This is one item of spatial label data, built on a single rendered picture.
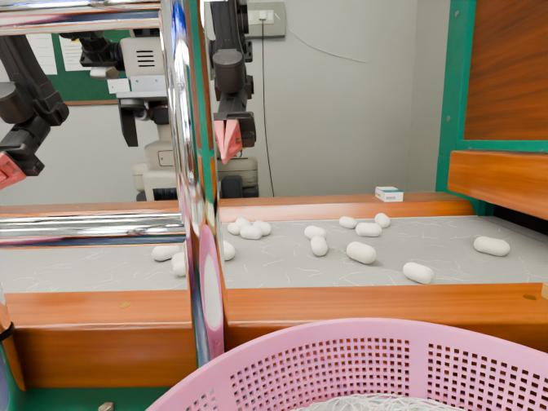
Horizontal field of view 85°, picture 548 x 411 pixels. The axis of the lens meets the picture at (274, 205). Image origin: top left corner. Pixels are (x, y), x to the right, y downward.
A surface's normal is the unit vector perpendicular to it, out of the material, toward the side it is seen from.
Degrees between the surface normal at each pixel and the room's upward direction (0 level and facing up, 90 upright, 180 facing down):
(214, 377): 75
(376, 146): 90
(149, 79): 90
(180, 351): 90
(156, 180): 98
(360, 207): 45
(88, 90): 90
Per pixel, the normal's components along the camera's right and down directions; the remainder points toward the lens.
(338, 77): 0.05, 0.21
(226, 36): 0.09, 0.51
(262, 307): -0.04, -0.98
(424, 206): -0.05, -0.54
